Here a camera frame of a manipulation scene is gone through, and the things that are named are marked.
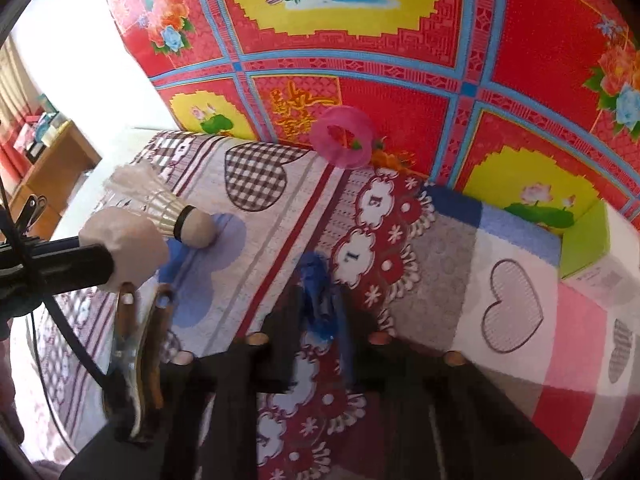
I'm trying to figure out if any metal spring clip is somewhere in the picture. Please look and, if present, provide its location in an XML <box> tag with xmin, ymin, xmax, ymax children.
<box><xmin>102</xmin><ymin>282</ymin><xmax>176</xmax><ymax>443</ymax></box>
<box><xmin>9</xmin><ymin>194</ymin><xmax>48</xmax><ymax>246</ymax></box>

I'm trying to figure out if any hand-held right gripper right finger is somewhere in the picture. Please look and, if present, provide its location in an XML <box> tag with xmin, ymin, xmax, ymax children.
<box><xmin>332</xmin><ymin>290</ymin><xmax>583</xmax><ymax>480</ymax></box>

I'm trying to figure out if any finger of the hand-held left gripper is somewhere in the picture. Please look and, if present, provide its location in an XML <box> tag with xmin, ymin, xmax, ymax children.
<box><xmin>0</xmin><ymin>242</ymin><xmax>116</xmax><ymax>306</ymax></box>

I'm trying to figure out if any pink plastic spool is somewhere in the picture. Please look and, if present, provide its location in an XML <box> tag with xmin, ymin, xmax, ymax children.
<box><xmin>309</xmin><ymin>106</ymin><xmax>375</xmax><ymax>168</ymax></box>

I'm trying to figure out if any heart print checkered tablecloth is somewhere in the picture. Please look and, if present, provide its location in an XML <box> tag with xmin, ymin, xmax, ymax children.
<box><xmin>25</xmin><ymin>130</ymin><xmax>640</xmax><ymax>480</ymax></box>

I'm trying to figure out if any clutter of small boxes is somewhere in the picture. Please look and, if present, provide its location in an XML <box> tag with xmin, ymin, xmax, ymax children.
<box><xmin>0</xmin><ymin>95</ymin><xmax>71</xmax><ymax>161</ymax></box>

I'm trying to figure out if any blue wrapper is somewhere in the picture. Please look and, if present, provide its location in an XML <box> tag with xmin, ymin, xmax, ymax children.
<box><xmin>295</xmin><ymin>251</ymin><xmax>338</xmax><ymax>346</ymax></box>

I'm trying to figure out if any beige curtain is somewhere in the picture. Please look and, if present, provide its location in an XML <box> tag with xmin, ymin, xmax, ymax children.
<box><xmin>0</xmin><ymin>35</ymin><xmax>41</xmax><ymax>126</ymax></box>

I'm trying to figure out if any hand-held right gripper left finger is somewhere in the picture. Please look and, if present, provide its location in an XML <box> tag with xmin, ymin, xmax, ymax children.
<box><xmin>62</xmin><ymin>280</ymin><xmax>306</xmax><ymax>480</ymax></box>

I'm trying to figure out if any white feather shuttlecock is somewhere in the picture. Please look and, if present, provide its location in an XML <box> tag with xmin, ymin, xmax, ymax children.
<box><xmin>105</xmin><ymin>162</ymin><xmax>217</xmax><ymax>251</ymax></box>

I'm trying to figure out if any red yellow floral wall cloth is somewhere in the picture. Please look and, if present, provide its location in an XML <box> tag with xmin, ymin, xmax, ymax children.
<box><xmin>95</xmin><ymin>0</ymin><xmax>640</xmax><ymax>233</ymax></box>

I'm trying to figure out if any wooden cabinet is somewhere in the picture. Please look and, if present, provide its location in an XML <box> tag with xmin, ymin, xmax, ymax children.
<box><xmin>7</xmin><ymin>119</ymin><xmax>103</xmax><ymax>241</ymax></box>

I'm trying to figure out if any white green carton box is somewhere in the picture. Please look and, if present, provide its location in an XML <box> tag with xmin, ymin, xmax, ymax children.
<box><xmin>557</xmin><ymin>199</ymin><xmax>640</xmax><ymax>306</ymax></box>

